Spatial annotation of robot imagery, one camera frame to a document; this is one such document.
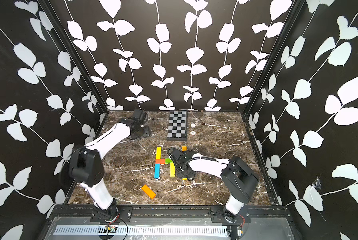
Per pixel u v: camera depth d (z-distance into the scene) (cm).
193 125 112
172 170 88
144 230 70
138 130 70
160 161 93
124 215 74
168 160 93
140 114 73
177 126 108
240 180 45
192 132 108
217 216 73
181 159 68
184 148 98
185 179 86
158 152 95
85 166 47
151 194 80
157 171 88
